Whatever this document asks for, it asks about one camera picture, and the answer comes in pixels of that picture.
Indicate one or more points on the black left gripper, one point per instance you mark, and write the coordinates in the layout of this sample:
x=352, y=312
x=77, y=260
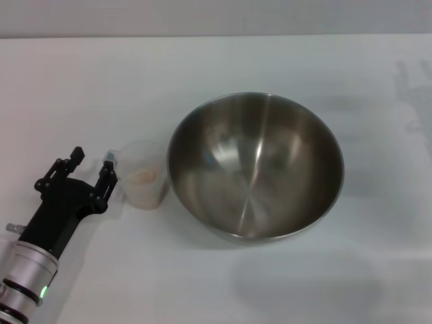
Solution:
x=57, y=219

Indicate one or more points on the rice grains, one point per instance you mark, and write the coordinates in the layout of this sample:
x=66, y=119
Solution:
x=143, y=176

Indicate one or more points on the stainless steel mixing bowl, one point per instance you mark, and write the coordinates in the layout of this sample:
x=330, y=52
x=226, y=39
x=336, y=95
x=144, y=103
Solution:
x=253, y=168

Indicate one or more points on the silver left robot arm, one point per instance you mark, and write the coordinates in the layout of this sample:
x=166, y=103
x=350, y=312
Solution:
x=27, y=270

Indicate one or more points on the clear plastic measuring cup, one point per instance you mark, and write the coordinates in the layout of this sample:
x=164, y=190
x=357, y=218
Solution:
x=145, y=200

